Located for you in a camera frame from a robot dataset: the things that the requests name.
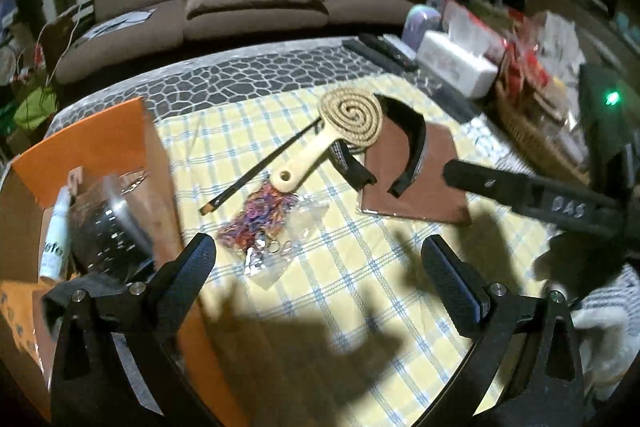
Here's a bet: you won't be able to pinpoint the purple rounded object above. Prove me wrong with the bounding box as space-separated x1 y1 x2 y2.
404 5 443 50

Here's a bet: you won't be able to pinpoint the black wide headband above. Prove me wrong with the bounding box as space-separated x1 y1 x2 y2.
372 93 428 198

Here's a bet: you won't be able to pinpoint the bag of colourful rubber bands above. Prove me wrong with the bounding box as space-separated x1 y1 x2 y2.
216 179 328 290

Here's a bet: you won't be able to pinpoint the white bottle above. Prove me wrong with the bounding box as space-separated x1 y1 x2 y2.
39 187 73 280

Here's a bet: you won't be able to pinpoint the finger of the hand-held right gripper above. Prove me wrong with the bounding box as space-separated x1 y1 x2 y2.
442 159 540 219

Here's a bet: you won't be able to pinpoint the thin black stick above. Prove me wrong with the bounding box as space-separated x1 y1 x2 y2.
199 116 323 215

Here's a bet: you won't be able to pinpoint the wicker basket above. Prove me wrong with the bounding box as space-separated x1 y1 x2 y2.
495 77 591 178

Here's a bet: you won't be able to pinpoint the white tissue box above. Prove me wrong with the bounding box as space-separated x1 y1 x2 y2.
416 14 500 100

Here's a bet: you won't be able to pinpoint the yellow checked tablecloth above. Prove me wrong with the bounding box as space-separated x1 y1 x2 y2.
150 72 566 427

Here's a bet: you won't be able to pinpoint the white cable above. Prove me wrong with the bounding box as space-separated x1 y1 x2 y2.
15 4 96 82

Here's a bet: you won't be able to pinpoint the dark flat object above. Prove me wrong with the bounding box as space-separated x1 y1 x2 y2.
425 77 483 124

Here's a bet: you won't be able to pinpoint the green bag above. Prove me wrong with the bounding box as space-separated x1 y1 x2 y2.
12 84 58 132

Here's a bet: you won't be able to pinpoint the orange cardboard box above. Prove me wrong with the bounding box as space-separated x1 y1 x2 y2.
0 97 251 427

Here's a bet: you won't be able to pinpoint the black textured headband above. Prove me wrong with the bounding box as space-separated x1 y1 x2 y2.
327 139 377 188

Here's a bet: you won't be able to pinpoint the red snack packets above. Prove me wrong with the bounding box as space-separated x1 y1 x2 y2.
500 22 551 92

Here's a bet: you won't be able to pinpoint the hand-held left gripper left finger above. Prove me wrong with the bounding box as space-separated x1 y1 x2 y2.
42 233 218 427

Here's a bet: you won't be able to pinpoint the beige paddle with spiral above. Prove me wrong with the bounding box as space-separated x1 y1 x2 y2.
270 88 385 194

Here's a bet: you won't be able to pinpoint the papers on sofa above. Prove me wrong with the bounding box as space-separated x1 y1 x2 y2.
80 8 157 40

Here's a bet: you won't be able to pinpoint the person's white patterned clothing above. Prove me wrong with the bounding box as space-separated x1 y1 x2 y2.
570 267 640 408

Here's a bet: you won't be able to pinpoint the black remote control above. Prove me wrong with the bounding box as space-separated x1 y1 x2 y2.
357 33 418 62
342 38 416 72

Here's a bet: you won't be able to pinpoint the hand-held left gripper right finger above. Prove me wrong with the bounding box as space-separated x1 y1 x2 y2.
421 234 601 427

